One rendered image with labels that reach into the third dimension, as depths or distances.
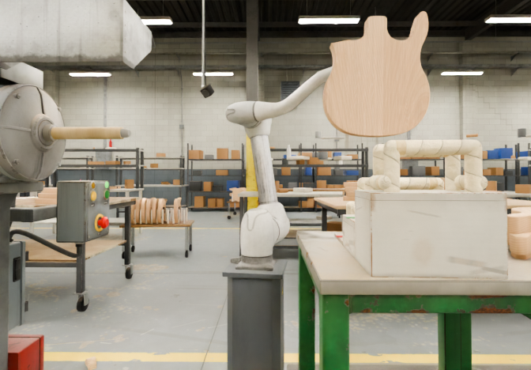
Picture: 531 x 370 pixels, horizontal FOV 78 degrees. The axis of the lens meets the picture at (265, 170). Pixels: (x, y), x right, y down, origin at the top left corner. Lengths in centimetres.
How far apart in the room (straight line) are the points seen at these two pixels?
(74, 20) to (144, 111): 1205
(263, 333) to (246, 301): 16
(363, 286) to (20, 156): 85
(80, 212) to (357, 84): 100
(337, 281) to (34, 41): 83
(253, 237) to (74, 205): 76
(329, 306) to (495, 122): 1397
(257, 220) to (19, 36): 110
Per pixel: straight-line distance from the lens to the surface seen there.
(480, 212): 79
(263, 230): 156
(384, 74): 120
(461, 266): 79
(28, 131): 101
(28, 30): 94
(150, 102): 1291
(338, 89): 116
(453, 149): 78
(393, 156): 73
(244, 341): 167
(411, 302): 78
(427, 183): 93
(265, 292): 157
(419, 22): 129
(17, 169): 101
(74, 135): 100
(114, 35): 84
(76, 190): 123
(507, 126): 1476
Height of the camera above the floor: 113
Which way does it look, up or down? 1 degrees up
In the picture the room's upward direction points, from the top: straight up
